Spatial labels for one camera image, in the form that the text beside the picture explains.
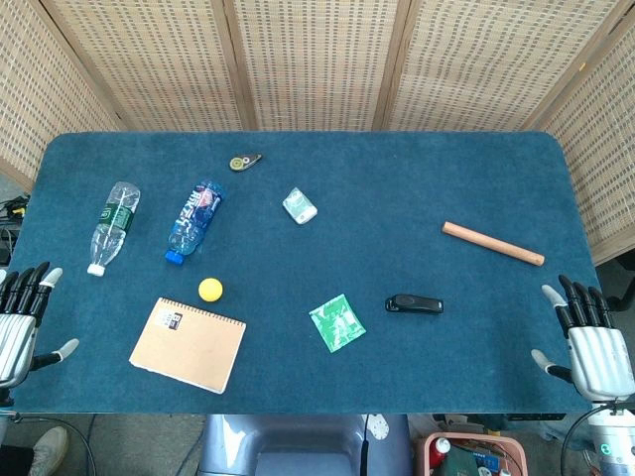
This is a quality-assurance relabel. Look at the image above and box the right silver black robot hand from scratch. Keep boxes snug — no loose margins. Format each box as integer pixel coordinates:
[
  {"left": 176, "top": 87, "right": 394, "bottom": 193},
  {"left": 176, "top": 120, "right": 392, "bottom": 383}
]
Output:
[{"left": 530, "top": 274, "right": 635, "bottom": 403}]

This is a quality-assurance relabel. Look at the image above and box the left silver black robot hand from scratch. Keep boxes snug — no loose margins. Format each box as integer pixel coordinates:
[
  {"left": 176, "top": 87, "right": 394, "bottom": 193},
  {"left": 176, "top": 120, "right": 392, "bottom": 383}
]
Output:
[{"left": 0, "top": 261, "right": 80, "bottom": 391}]

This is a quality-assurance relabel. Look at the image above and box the black stapler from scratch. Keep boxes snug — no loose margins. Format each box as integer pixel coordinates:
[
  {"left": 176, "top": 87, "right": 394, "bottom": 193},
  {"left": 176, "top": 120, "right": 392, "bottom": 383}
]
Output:
[{"left": 384, "top": 294, "right": 445, "bottom": 315}]

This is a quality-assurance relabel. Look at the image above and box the kraft spiral notebook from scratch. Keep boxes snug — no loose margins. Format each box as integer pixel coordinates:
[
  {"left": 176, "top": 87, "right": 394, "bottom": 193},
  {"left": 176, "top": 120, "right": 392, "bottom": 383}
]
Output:
[{"left": 128, "top": 297, "right": 248, "bottom": 396}]

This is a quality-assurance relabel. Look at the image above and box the beige shoe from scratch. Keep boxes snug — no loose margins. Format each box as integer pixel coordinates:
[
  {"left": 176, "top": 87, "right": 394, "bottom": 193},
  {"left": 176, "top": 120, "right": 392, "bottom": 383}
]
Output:
[{"left": 28, "top": 426, "right": 69, "bottom": 476}]

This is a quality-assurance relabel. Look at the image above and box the pink plastic basket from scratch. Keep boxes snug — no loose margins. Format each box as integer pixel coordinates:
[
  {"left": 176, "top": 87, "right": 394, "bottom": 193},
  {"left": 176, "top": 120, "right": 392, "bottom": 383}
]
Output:
[{"left": 415, "top": 431, "right": 530, "bottom": 476}]

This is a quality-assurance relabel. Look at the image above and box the clear bottle with green label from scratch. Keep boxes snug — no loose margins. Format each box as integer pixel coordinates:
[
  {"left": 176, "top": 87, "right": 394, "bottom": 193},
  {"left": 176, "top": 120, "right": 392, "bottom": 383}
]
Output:
[{"left": 86, "top": 180, "right": 142, "bottom": 277}]

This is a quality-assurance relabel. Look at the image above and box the wooden rod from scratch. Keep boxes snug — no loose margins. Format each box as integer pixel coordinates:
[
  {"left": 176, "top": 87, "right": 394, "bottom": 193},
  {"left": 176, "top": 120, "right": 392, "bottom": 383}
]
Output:
[{"left": 442, "top": 220, "right": 546, "bottom": 268}]

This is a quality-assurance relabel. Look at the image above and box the dark green book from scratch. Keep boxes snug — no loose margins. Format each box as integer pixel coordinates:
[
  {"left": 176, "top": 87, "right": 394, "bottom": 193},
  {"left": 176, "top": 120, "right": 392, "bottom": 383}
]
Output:
[{"left": 438, "top": 452, "right": 481, "bottom": 476}]

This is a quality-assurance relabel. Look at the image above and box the red bottle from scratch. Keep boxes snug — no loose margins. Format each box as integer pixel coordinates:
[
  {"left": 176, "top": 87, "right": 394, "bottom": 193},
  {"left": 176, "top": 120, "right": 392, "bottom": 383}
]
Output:
[{"left": 429, "top": 437, "right": 451, "bottom": 471}]

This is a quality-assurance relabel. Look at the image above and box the yellow ball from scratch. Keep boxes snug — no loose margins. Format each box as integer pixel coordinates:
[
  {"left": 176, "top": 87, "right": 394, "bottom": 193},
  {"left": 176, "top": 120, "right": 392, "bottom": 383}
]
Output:
[{"left": 197, "top": 278, "right": 223, "bottom": 302}]

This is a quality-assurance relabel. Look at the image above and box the blue labelled water bottle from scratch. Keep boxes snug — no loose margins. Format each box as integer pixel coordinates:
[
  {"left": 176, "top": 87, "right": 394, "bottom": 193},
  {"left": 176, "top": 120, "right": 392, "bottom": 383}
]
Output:
[{"left": 164, "top": 178, "right": 225, "bottom": 264}]

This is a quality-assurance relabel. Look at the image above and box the white perforated disc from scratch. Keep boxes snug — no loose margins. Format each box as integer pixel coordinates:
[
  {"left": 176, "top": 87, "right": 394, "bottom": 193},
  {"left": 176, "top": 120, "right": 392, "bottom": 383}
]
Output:
[{"left": 366, "top": 414, "right": 392, "bottom": 441}]

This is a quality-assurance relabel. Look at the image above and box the green foil packet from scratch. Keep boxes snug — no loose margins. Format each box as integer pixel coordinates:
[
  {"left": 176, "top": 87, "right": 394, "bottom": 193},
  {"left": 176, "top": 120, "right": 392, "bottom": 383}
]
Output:
[{"left": 308, "top": 293, "right": 368, "bottom": 354}]

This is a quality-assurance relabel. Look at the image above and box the black yellow correction tape dispenser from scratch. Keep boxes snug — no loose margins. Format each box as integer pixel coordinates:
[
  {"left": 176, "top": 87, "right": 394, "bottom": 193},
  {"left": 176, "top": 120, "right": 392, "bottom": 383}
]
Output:
[{"left": 228, "top": 153, "right": 264, "bottom": 173}]

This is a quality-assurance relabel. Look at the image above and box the blue table cloth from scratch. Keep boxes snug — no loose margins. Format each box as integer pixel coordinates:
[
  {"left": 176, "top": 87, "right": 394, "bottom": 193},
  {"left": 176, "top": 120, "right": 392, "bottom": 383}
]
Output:
[{"left": 8, "top": 130, "right": 602, "bottom": 416}]

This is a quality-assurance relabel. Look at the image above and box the grey-blue robot torso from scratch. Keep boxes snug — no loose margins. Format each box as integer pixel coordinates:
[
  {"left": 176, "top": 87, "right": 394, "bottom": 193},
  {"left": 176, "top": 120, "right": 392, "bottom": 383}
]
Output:
[{"left": 197, "top": 413, "right": 413, "bottom": 476}]

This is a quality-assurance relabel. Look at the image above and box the white green tissue pack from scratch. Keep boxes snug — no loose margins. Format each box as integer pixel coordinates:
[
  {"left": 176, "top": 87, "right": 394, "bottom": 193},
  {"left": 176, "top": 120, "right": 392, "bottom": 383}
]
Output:
[{"left": 282, "top": 186, "right": 318, "bottom": 226}]

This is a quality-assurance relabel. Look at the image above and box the woven bamboo folding screen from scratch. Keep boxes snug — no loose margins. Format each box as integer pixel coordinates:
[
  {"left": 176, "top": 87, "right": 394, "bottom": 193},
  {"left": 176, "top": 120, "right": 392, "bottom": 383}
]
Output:
[{"left": 0, "top": 0, "right": 635, "bottom": 267}]

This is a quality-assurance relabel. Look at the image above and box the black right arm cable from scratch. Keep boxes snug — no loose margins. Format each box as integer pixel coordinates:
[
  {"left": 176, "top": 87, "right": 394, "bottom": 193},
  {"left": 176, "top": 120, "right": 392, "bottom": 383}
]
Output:
[{"left": 560, "top": 402, "right": 605, "bottom": 476}]

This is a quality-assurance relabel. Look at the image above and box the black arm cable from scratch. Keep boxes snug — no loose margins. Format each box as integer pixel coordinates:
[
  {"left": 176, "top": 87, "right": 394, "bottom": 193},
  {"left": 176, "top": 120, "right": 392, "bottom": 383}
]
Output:
[
  {"left": 560, "top": 402, "right": 605, "bottom": 476},
  {"left": 7, "top": 414, "right": 98, "bottom": 476}
]

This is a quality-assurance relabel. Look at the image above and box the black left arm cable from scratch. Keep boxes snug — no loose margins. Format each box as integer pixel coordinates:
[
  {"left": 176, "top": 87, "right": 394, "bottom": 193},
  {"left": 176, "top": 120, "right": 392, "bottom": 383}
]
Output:
[{"left": 7, "top": 414, "right": 98, "bottom": 476}]

